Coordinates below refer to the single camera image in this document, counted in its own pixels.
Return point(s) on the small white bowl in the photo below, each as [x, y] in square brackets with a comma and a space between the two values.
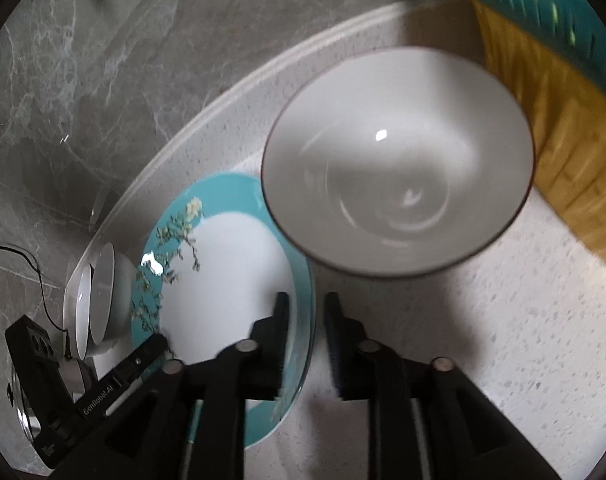
[110, 290]

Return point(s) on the dark rimmed red patterned bowl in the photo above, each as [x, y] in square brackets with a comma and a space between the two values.
[398, 160]

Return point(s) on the yellow plastic basin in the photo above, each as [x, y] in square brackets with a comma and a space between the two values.
[558, 135]

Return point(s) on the deep teal floral plate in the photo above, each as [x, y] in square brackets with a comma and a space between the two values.
[223, 280]

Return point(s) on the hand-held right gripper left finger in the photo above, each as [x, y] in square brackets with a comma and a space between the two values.
[270, 350]

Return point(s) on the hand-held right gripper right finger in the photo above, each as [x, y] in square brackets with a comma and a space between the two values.
[343, 355]

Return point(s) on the large white bowl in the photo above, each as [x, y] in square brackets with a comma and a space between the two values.
[80, 310]

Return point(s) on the stainless steel electric cooker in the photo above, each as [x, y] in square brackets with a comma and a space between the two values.
[20, 410]

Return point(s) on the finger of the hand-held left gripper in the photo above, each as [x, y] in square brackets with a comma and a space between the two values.
[128, 375]

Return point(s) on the teal plastic colander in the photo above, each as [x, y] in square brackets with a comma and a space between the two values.
[533, 5]

